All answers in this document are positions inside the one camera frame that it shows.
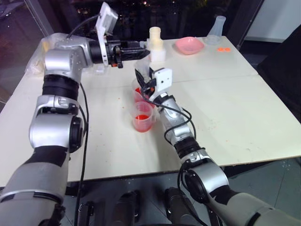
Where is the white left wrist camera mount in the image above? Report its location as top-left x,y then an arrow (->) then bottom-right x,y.
95,1 -> 119,69

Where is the clear plastic bag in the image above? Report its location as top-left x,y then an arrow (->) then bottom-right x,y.
25,32 -> 71,76

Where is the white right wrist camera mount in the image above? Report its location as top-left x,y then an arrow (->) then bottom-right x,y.
149,67 -> 174,101

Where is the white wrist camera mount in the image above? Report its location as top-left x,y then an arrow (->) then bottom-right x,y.
95,1 -> 119,69
149,67 -> 174,101

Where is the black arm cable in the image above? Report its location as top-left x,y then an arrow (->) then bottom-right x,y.
141,94 -> 198,142
67,13 -> 102,226

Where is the dark rounded shape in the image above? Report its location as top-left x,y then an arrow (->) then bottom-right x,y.
112,190 -> 140,226
164,186 -> 202,226
77,200 -> 95,226

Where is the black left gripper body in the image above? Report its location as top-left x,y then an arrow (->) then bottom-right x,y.
105,39 -> 125,69

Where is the pink plastic bowl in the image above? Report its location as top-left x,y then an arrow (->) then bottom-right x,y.
174,36 -> 205,56

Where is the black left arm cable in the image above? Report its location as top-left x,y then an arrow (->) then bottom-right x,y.
67,13 -> 102,226

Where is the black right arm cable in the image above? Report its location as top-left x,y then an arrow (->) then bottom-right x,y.
141,94 -> 198,142

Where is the cream white plastic bottle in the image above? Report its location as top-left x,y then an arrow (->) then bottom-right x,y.
146,26 -> 166,63

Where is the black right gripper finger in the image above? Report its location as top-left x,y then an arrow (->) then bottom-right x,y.
143,67 -> 154,83
134,68 -> 146,88

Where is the clear plastic conical flask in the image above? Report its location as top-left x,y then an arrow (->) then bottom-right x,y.
210,16 -> 227,38

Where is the clear measuring cup red liquid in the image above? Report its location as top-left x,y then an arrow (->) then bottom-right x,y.
127,101 -> 158,134
131,78 -> 156,109

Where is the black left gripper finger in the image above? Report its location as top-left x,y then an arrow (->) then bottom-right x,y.
121,48 -> 151,61
120,40 -> 146,49

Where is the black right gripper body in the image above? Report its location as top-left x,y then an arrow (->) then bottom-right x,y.
140,79 -> 158,95

